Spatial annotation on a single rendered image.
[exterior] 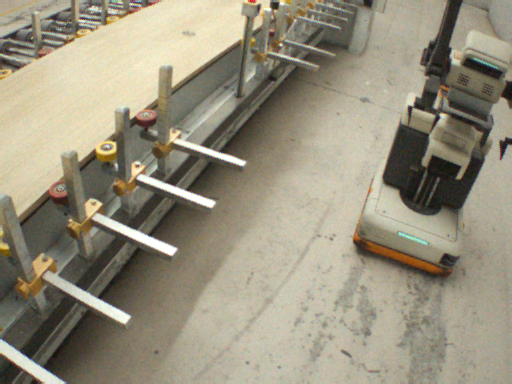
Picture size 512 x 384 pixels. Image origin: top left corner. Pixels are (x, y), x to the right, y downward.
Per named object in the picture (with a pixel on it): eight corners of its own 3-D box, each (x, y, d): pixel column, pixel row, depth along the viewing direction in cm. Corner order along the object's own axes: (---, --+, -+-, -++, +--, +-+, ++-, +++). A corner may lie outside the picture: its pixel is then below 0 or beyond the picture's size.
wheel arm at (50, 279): (132, 323, 107) (131, 314, 104) (126, 332, 104) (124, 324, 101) (16, 256, 116) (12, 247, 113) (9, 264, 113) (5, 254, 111)
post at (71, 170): (97, 268, 139) (77, 149, 109) (91, 275, 137) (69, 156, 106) (89, 264, 140) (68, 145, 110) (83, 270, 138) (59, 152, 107)
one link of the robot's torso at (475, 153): (423, 159, 231) (437, 122, 215) (467, 177, 225) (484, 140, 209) (419, 186, 211) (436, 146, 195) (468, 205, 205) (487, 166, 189)
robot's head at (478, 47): (462, 42, 177) (470, 25, 163) (502, 58, 173) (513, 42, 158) (457, 67, 176) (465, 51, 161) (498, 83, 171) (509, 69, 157)
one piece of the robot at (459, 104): (431, 119, 198) (444, 80, 184) (481, 139, 192) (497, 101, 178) (429, 134, 186) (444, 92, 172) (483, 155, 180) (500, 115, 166)
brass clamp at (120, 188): (147, 177, 152) (147, 166, 149) (126, 200, 142) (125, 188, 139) (133, 172, 154) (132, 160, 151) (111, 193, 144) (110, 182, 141)
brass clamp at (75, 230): (105, 216, 133) (104, 204, 129) (80, 243, 123) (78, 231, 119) (91, 209, 134) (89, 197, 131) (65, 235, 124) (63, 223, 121)
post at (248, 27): (245, 95, 227) (256, 15, 199) (241, 98, 223) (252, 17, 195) (237, 92, 228) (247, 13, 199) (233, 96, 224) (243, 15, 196)
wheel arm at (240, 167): (245, 169, 163) (246, 160, 160) (241, 174, 160) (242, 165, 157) (144, 135, 172) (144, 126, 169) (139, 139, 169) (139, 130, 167)
